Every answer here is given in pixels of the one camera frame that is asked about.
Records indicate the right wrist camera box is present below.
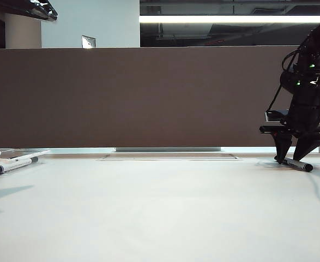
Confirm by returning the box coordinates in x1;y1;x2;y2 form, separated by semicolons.
264;109;290;122

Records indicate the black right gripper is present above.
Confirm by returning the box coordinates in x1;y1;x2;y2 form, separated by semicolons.
259;80;320;164

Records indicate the brown desk divider panel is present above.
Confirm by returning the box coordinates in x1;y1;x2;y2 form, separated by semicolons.
0;47;320;150

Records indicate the clear plastic packaging box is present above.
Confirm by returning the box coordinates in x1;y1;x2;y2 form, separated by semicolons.
0;148;51;177

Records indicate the beige round column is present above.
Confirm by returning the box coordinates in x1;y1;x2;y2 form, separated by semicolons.
4;12;42;50

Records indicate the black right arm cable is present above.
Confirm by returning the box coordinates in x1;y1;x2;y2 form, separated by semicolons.
267;47;299;111

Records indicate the silver wall plate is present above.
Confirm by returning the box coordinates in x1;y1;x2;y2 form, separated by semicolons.
81;35;96;50

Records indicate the black capped white marker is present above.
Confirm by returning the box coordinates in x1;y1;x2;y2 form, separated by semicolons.
274;156;314;172

